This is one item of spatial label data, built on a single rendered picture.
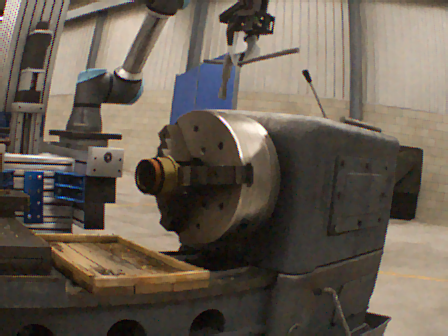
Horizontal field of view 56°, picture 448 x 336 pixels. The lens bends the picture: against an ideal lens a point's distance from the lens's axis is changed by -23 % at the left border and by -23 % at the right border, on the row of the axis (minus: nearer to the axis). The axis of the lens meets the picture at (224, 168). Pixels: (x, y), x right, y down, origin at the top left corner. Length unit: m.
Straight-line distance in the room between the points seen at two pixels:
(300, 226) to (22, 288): 0.74
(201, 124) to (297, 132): 0.22
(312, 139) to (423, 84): 10.20
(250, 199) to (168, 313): 0.33
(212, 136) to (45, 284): 0.61
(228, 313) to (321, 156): 0.44
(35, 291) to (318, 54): 11.88
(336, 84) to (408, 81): 2.10
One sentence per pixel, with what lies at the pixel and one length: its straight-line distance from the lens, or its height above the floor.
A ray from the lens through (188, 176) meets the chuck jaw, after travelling 1.17.
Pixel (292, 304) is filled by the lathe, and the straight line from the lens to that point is 1.32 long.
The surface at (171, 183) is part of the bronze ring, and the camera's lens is 1.17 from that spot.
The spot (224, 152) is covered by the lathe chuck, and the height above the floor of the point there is 1.15.
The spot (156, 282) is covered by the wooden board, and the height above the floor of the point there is 0.89.
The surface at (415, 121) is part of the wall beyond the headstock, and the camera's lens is 11.25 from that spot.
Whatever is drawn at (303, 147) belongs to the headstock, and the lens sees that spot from 1.24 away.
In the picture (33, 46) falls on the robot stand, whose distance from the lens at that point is 1.75.
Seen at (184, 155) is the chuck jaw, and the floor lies 1.13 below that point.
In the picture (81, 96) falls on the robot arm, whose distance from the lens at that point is 1.75.
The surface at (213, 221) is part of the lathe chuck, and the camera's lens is 1.21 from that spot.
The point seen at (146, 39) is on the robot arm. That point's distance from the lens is 1.71.
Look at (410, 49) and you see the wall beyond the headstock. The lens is 11.59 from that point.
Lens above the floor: 1.17
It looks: 3 degrees down
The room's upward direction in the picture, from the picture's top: 6 degrees clockwise
